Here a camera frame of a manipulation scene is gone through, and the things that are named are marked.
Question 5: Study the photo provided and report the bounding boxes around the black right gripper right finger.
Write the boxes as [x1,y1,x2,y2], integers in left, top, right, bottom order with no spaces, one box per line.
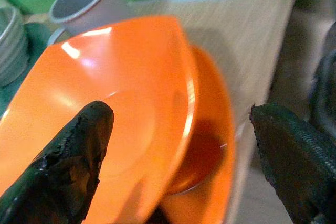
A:
[249,103,336,224]

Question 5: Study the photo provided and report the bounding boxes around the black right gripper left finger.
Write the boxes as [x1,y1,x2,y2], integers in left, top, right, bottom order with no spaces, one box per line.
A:
[0,100,115,224]

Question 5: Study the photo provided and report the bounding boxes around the orange plastic bowl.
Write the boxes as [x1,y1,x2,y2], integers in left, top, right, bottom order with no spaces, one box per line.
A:
[0,15,198,224]

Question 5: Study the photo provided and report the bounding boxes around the orange plastic plate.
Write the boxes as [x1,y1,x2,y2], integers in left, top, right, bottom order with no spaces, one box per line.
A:
[157,44,236,224]

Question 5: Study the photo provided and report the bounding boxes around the grey cup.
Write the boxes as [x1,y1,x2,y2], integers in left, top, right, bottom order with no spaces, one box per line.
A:
[48,0,132,35]

